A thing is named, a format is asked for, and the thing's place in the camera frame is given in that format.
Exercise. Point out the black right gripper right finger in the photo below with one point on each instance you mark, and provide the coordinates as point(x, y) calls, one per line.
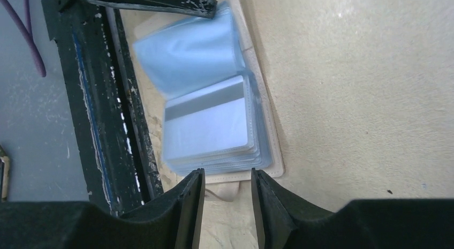
point(285, 220)

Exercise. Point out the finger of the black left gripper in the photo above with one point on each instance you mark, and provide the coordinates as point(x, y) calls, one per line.
point(197, 8)

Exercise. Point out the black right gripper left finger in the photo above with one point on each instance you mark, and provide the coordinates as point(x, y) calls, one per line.
point(172, 220)

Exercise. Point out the white card with magnetic stripe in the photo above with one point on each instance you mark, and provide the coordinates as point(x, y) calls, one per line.
point(209, 121)

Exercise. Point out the beige leather card holder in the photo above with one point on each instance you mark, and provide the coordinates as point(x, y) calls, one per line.
point(181, 54)

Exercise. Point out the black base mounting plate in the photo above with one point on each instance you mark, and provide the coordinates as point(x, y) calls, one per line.
point(110, 127)

